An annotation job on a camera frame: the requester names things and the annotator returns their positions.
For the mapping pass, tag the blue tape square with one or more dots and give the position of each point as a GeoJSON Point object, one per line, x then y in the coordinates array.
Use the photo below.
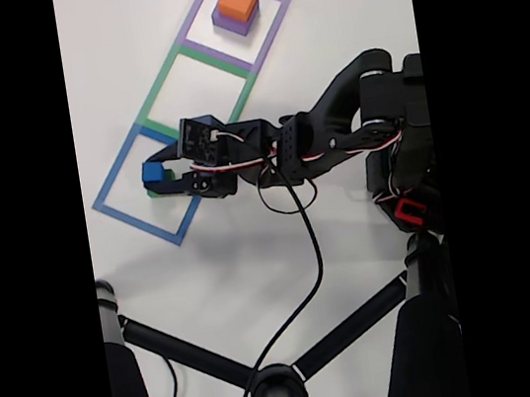
{"type": "Point", "coordinates": [116, 180]}

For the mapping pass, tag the large purple block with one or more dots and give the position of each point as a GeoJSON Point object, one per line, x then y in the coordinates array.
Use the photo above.
{"type": "Point", "coordinates": [232, 26]}

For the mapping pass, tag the red table clamp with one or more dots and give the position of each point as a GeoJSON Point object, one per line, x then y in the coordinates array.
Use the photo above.
{"type": "Point", "coordinates": [399, 211]}

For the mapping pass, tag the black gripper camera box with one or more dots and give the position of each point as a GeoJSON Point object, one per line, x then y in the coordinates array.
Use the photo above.
{"type": "Point", "coordinates": [199, 141]}

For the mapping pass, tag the small blue block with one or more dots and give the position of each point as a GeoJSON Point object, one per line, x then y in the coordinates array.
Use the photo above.
{"type": "Point", "coordinates": [152, 172]}

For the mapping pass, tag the purple tape square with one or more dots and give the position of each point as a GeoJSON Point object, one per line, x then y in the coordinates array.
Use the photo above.
{"type": "Point", "coordinates": [269, 28]}

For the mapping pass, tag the green tape square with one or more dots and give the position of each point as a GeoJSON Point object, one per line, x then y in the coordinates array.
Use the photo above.
{"type": "Point", "coordinates": [166, 79]}

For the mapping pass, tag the green block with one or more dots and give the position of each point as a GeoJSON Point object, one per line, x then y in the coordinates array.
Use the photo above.
{"type": "Point", "coordinates": [169, 175]}

